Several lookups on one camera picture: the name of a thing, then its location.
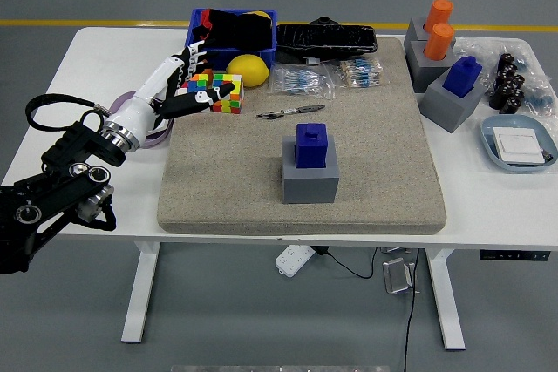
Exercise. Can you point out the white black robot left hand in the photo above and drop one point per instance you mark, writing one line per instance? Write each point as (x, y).
(135, 106)

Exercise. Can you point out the blue square seal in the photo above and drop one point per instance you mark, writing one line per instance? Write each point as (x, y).
(462, 78)
(310, 150)

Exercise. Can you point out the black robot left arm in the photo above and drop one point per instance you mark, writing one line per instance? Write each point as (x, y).
(74, 145)

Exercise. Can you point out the grey square seal holder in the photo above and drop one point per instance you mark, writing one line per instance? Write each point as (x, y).
(309, 187)
(449, 112)

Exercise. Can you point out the grey round-hole seal holder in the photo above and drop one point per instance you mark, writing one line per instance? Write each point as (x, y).
(414, 36)
(425, 73)

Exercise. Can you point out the orange cylinder seal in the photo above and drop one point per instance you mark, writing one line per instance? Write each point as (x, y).
(439, 12)
(439, 43)

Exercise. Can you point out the purple plastic tray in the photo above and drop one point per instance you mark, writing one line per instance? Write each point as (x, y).
(159, 139)

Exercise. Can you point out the white-edged colourful puzzle cube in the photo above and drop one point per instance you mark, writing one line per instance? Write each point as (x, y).
(198, 82)

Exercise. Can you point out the stickerless colourful puzzle cube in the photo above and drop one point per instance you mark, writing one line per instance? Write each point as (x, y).
(226, 107)

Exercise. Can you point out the grey-brown table mat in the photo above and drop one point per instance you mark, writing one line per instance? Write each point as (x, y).
(226, 171)

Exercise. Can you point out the yellow lemon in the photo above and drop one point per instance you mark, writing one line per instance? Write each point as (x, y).
(247, 70)

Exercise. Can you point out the black cloth with red trim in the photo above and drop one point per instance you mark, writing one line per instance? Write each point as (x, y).
(244, 32)

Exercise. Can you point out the blue plastic bin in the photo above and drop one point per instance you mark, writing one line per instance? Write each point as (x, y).
(267, 55)

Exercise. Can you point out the yellow item in bin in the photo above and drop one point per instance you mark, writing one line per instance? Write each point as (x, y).
(260, 14)

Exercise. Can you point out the bag of blue resistors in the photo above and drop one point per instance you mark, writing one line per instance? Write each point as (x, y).
(301, 81)

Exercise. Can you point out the white table leg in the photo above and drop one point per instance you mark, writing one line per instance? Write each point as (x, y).
(449, 306)
(137, 298)

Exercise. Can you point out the black plastic-wrapped keyboard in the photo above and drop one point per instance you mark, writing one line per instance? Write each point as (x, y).
(327, 41)

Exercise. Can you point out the white power strip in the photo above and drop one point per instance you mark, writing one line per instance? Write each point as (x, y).
(294, 261)

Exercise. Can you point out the bag of brown resistors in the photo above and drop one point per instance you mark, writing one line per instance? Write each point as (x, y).
(357, 72)

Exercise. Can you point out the silver metal foot pedal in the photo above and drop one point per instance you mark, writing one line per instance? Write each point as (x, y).
(397, 277)

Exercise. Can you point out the light blue plastic tray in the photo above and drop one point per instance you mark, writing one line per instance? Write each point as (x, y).
(488, 145)

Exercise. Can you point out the bag of black capacitors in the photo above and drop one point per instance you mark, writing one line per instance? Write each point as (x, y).
(508, 89)

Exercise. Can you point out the bag of blue components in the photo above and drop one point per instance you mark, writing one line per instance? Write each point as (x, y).
(540, 99)

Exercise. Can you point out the black desk control panel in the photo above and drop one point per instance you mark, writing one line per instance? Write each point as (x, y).
(514, 255)

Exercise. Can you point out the silver metal bracket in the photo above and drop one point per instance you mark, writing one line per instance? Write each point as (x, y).
(394, 250)

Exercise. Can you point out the white wall switch panel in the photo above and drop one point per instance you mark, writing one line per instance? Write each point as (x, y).
(519, 145)

